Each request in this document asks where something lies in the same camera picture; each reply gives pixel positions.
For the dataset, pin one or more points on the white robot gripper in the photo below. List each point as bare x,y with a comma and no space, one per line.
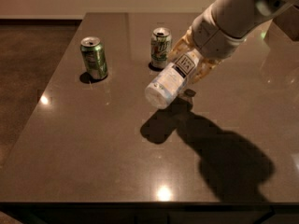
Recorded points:
212,40

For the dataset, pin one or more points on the dark box at table corner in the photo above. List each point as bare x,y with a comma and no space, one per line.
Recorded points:
288,22

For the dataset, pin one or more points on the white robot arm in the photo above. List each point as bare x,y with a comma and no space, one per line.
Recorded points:
255,12

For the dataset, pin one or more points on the white green soda can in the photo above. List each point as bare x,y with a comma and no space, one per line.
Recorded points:
161,42

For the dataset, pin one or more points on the clear blue plastic bottle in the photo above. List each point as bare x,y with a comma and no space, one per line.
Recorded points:
164,89

